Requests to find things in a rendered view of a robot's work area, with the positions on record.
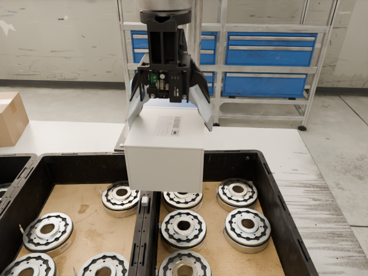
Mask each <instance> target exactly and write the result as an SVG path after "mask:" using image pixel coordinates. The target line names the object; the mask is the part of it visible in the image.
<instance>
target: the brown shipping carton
mask: <svg viewBox="0 0 368 276"><path fill-rule="evenodd" d="M28 123H29V119H28V116H27V113H26V110H25V107H24V104H23V101H22V99H21V96H20V93H19V91H13V92H4V93H0V148H1V147H12V146H15V145H16V143H17V142H18V140H19V138H20V136H21V135H22V133H23V132H24V130H25V128H26V127H27V125H28Z"/></svg>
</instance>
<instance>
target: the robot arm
mask: <svg viewBox="0 0 368 276"><path fill-rule="evenodd" d="M137 7H138V8H139V9H140V10H141V11H140V21H141V23H143V24H146V25H147V37H148V53H149V54H145V55H144V57H143V58H142V60H141V61H140V63H139V65H138V66H137V72H136V74H135V75H134V77H133V79H132V80H131V81H130V97H131V98H130V100H129V107H128V118H127V120H128V124H129V129H131V127H132V125H133V123H134V120H135V118H136V117H137V116H138V114H140V113H141V111H142V109H143V105H144V103H146V102H148V101H149V100H150V99H156V98H159V99H169V102H171V103H181V102H182V100H187V102H186V103H188V102H189V101H190V102H191V103H193V104H195V105H196V107H197V108H198V113H199V114H200V115H201V117H202V118H203V120H204V124H205V126H206V127H207V129H208V130H209V131H210V132H211V131H212V127H213V115H212V108H211V102H210V95H209V89H208V83H207V80H206V78H205V76H204V74H203V73H202V71H201V70H200V46H201V34H202V12H203V0H137Z"/></svg>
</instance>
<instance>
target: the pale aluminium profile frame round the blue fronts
mask: <svg viewBox="0 0 368 276"><path fill-rule="evenodd" d="M227 1H228V0H218V7H217V23H220V25H221V28H220V31H217V47H216V64H215V65H200V70H201V71H215V82H214V95H213V96H210V102H211V103H213V104H214V110H213V111H212V115H213V118H214V124H213V126H214V127H219V126H220V125H219V124H218V122H219V118H238V119H274V120H301V125H302V126H298V130H301V131H306V130H307V128H306V127H304V126H306V124H307V119H308V116H309V112H310V109H311V105H312V101H313V97H314V94H315V90H316V87H317V83H318V79H319V76H320V71H321V68H322V65H323V61H324V57H325V53H326V50H327V46H328V43H329V39H330V35H331V31H332V28H333V25H334V21H335V17H336V13H337V10H338V6H339V3H340V0H332V4H331V8H330V12H329V16H328V19H327V23H326V26H327V31H326V33H324V35H323V39H322V42H321V44H315V48H320V50H319V54H318V58H317V63H316V66H315V67H302V66H248V65H223V51H224V46H226V42H225V28H226V15H227ZM134 2H135V15H136V22H141V21H140V9H139V8H138V7H137V0H134ZM115 3H116V11H117V20H118V29H119V38H120V47H121V52H122V62H123V70H124V79H125V88H126V97H127V102H128V107H129V100H130V98H131V97H130V75H129V70H137V66H138V65H139V63H128V55H127V45H126V44H129V45H131V41H126V40H125V30H123V24H124V20H123V10H122V0H115ZM308 5H309V0H304V3H303V8H302V13H301V18H300V23H299V24H303V25H304V23H305V19H306V15H307V10H308ZM120 24H121V29H122V30H120ZM222 25H223V31H222ZM330 27H331V28H330ZM329 28H330V32H329ZM328 32H329V33H328ZM222 72H273V73H313V78H312V81H311V84H310V85H305V89H309V93H308V94H307V93H306V92H305V90H304V92H303V96H302V99H296V98H295V97H289V98H288V99H287V98H261V97H236V96H229V97H221V96H220V93H221V91H222V90H223V83H221V79H222V77H224V73H222ZM224 102H236V103H257V104H293V105H294V107H295V109H296V110H297V112H298V113H299V115H294V114H257V113H223V112H221V111H220V109H219V108H220V105H221V104H223V103H224ZM301 105H305V108H304V110H303V108H302V107H301Z"/></svg>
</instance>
